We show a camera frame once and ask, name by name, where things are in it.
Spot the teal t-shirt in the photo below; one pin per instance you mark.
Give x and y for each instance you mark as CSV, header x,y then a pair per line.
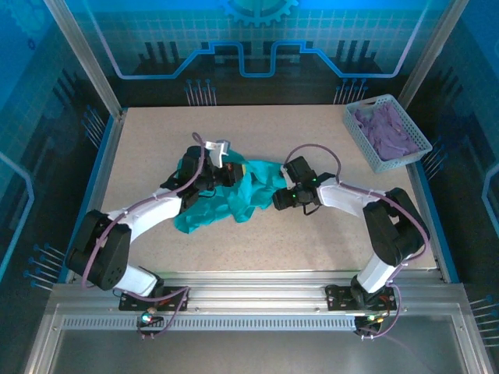
x,y
249,195

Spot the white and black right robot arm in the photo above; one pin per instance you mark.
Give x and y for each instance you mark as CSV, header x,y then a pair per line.
x,y
343,198

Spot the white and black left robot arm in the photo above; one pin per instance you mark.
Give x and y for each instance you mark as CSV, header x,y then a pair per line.
x,y
156,210

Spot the grey perforated plastic basket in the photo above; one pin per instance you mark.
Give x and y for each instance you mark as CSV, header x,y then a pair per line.
x,y
364,144

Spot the purple cloths pile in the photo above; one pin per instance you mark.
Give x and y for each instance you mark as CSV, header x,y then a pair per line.
x,y
390,132

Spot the blue printed backdrop panel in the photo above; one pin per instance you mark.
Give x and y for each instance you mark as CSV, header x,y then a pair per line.
x,y
273,23

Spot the aluminium mounting rail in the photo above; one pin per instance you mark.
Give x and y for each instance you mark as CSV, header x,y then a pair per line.
x,y
253,290

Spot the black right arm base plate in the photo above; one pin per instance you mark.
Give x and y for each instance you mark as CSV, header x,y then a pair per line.
x,y
339,298

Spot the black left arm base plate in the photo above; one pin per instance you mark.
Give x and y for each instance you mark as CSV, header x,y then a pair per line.
x,y
173,298

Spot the aluminium frame post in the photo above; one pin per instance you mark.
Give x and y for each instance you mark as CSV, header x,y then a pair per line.
x,y
432,54
83,58

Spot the grey metal frame panel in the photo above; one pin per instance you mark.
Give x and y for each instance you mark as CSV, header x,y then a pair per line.
x,y
253,350

